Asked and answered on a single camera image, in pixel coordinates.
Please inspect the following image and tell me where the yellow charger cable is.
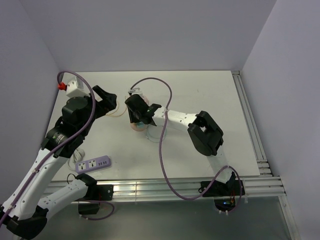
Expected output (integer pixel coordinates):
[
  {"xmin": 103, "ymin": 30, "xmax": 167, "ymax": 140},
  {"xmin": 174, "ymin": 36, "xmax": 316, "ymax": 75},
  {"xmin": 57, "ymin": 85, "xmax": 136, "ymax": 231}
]
[{"xmin": 106, "ymin": 104, "xmax": 127, "ymax": 118}]

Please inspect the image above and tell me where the teal charger plug with cable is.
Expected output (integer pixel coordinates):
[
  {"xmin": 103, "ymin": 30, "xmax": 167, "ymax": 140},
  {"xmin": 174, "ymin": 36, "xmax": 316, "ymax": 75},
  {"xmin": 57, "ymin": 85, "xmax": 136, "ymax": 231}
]
[{"xmin": 136, "ymin": 122, "xmax": 145, "ymax": 128}]

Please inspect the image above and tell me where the round pink power strip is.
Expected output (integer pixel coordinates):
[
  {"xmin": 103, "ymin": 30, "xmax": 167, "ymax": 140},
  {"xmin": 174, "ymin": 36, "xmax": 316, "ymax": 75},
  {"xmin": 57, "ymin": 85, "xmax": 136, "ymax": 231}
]
[{"xmin": 130, "ymin": 122, "xmax": 147, "ymax": 132}]

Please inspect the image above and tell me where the thin teal charger cable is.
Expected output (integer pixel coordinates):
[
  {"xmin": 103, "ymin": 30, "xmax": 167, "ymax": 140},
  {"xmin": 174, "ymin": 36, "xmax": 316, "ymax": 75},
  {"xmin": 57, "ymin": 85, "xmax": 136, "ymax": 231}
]
[{"xmin": 145, "ymin": 124, "xmax": 168, "ymax": 143}]

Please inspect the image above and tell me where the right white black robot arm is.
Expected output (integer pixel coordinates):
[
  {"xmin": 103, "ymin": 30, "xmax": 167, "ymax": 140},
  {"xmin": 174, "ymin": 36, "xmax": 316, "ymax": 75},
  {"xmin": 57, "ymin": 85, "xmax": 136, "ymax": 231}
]
[{"xmin": 125, "ymin": 94, "xmax": 234, "ymax": 195}]

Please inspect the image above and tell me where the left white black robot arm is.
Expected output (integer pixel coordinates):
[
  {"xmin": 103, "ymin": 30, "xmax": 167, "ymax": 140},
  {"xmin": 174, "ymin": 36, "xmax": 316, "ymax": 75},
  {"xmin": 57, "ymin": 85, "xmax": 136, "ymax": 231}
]
[{"xmin": 0, "ymin": 85, "xmax": 117, "ymax": 240}]

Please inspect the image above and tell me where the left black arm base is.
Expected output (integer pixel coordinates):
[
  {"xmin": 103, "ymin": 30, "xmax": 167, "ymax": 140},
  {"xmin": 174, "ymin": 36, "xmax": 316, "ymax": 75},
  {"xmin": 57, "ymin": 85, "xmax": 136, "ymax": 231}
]
[{"xmin": 77, "ymin": 184, "xmax": 114, "ymax": 218}]

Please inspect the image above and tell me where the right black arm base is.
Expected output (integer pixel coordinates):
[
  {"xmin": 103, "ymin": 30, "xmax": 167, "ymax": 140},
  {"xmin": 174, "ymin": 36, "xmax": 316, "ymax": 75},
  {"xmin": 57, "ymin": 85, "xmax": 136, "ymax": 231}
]
[{"xmin": 203, "ymin": 176, "xmax": 246, "ymax": 212}]

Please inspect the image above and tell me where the purple power strip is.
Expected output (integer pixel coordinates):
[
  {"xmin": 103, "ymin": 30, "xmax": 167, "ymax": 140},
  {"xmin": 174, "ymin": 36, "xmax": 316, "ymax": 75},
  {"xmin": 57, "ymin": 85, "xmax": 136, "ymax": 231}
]
[{"xmin": 75, "ymin": 155, "xmax": 112, "ymax": 174}]

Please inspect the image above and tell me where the aluminium front rail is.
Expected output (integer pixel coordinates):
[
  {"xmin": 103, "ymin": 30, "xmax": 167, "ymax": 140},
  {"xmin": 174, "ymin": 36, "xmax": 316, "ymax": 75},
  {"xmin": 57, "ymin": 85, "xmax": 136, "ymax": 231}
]
[{"xmin": 42, "ymin": 176, "xmax": 287, "ymax": 206}]

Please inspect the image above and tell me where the aluminium side rail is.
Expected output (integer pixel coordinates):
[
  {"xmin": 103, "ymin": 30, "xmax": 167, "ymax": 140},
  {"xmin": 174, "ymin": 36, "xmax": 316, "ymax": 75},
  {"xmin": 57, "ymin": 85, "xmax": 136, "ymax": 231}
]
[{"xmin": 231, "ymin": 71, "xmax": 273, "ymax": 177}]

